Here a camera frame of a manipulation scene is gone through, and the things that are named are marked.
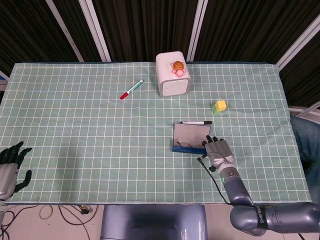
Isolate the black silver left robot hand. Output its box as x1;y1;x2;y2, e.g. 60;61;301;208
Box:
0;141;33;201

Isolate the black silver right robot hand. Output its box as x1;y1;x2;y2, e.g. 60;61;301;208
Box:
201;134;236;173

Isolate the blue glasses case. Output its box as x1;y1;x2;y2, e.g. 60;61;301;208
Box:
171;121;211;155

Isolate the black capped white marker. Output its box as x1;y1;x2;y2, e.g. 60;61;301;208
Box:
179;120;213;126

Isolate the yellow cube block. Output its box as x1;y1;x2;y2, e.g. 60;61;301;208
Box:
215;99;228;112

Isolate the green checked tablecloth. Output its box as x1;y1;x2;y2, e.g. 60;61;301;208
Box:
0;61;312;205

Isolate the yellow black floor plug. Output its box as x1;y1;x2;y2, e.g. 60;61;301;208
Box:
76;204;91;215

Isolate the white cube box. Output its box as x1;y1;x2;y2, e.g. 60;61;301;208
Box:
155;50;192;98

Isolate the pink turtle toy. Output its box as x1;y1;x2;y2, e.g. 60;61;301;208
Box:
170;60;186;77

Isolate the blue grey robot torso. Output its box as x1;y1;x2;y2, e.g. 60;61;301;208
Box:
99;204;208;240

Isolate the red capped green marker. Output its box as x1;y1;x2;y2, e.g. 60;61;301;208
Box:
119;79;145;101

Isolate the black pleated curtain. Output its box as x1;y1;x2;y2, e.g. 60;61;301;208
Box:
0;0;320;108

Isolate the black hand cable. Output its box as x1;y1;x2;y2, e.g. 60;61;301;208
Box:
197;154;306;240

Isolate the black floor cable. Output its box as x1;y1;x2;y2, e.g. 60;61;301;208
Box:
57;204;101;226

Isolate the white aluminium frame rail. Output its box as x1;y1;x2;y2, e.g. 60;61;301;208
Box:
287;102;320;118

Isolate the white aluminium frame post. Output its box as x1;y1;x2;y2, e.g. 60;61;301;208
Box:
277;14;320;71
45;0;85;62
186;0;209;62
78;0;112;62

